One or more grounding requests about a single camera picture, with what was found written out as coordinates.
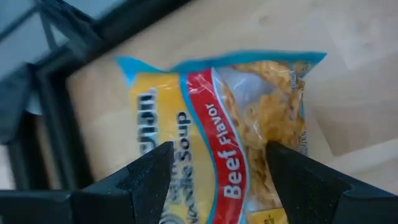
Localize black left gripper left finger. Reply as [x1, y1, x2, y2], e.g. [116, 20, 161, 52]
[71, 141, 174, 224]

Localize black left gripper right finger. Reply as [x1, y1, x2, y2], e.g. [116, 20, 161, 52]
[266, 141, 398, 224]

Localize orange snack packet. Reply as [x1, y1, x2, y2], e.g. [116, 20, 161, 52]
[114, 49, 327, 224]

